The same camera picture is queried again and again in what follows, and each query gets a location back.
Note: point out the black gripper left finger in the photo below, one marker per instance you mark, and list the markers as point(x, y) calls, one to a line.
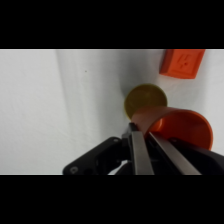
point(141, 156)

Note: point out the orange-red cube block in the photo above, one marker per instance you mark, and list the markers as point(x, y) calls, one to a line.
point(181, 63)

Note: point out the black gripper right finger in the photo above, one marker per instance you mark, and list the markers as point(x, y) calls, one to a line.
point(186, 163)

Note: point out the yellow plastic cup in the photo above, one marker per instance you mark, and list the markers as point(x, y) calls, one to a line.
point(143, 96)

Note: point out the orange plastic cup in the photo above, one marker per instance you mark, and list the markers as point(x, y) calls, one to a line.
point(186, 126)

